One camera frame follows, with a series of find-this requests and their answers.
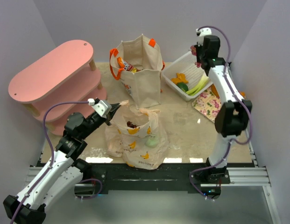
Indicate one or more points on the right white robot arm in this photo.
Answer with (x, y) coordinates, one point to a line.
(233, 116)

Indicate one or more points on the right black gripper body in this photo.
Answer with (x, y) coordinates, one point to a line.
(199, 54)

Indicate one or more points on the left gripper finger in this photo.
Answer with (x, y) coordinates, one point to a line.
(108, 120)
(114, 108)

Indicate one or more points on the dark green lime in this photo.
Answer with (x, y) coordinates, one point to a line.
(182, 86)

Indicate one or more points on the pink three tier shelf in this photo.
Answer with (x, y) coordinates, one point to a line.
(57, 84)

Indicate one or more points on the orange frosted muffin toy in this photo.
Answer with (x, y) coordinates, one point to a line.
(214, 91)

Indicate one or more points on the floral pattern tray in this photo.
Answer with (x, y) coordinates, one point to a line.
(208, 104)

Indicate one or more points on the green celery stalks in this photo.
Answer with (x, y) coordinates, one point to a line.
(201, 84)

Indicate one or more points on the orange banana print plastic bag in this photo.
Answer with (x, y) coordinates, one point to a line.
(129, 144)

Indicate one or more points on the black base mount frame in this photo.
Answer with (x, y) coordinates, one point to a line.
(168, 177)

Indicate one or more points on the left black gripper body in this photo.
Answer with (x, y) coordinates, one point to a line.
(108, 115)

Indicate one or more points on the orange bread toy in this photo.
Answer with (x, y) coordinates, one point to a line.
(242, 94)

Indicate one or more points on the green watermelon ball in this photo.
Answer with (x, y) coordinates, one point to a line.
(152, 141)

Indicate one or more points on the pink grape bunch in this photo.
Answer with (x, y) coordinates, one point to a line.
(194, 52)

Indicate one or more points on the orange yellow snack bag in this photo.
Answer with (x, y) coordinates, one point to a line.
(126, 66)

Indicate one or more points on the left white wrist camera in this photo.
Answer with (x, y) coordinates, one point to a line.
(101, 107)

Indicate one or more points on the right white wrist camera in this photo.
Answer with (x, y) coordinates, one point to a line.
(201, 33)

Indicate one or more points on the purple grape bunch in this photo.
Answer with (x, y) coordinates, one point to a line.
(131, 125)

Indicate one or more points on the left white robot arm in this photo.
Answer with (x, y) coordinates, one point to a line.
(63, 170)

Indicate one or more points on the orange star shaped toy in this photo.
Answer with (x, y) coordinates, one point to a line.
(180, 78)

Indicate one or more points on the white plastic basket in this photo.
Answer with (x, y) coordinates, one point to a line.
(186, 65)

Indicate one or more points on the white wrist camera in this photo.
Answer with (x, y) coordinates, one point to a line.
(101, 107)
(201, 33)

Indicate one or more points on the canvas tote bag orange handles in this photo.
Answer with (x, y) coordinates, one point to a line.
(144, 54)

